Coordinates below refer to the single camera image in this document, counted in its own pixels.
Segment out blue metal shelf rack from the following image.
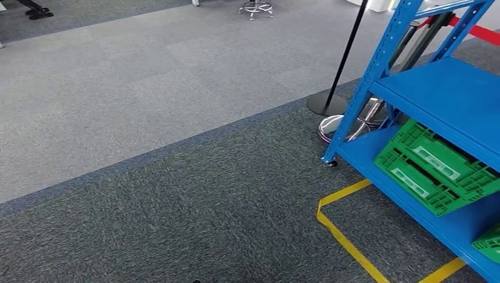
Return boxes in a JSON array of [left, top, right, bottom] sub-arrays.
[[320, 0, 500, 283]]

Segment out black stanchion post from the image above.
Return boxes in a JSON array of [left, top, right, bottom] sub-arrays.
[[306, 0, 370, 117]]

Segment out chrome stool base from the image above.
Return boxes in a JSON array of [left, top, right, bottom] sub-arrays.
[[238, 0, 274, 21]]

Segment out green plastic crate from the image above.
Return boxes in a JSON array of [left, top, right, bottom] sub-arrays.
[[373, 148, 469, 218], [472, 224, 500, 264], [384, 119, 500, 196]]

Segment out chrome stanchion post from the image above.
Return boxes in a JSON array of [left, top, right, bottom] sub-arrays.
[[359, 11, 456, 126], [318, 21, 420, 143]]

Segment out red barrier belt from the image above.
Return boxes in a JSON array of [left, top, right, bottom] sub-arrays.
[[416, 15, 500, 47]]

